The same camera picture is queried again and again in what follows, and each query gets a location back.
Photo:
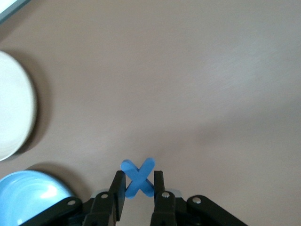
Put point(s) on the beige plate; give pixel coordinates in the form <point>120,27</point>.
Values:
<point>14,106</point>

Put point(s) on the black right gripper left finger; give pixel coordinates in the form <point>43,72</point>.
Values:
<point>105,207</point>

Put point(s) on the blue plate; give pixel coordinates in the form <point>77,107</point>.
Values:
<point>28,195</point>

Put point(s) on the blue letter X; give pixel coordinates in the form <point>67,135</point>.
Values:
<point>138,179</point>

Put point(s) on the brown paper table cover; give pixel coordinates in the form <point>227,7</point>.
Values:
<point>164,82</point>

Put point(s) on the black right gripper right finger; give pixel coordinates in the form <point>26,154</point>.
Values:
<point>163,207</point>

